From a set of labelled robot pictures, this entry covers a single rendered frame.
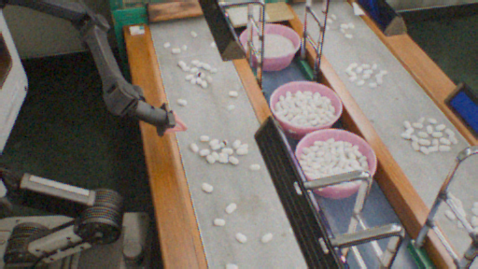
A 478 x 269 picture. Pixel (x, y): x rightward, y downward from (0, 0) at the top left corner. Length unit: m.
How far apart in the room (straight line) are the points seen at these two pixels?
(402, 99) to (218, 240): 0.94
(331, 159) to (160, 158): 0.57
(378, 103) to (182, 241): 0.94
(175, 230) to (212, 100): 0.61
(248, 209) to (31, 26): 2.21
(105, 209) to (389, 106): 1.09
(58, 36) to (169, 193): 2.03
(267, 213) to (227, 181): 0.18
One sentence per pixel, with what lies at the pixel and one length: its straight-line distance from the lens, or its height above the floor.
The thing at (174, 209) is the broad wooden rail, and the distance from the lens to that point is 1.46.
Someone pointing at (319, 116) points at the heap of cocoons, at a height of 0.74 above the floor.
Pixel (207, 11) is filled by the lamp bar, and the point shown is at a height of 1.07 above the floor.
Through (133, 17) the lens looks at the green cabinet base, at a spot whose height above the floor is 0.80.
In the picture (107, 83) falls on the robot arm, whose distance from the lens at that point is 1.48.
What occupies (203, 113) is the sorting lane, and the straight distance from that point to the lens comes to 1.78.
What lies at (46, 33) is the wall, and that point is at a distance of 3.33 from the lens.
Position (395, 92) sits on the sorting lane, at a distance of 1.97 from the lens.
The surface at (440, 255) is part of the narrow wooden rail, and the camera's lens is 1.47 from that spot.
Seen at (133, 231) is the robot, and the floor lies 0.47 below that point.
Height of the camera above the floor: 1.92
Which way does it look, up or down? 44 degrees down
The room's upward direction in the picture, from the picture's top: straight up
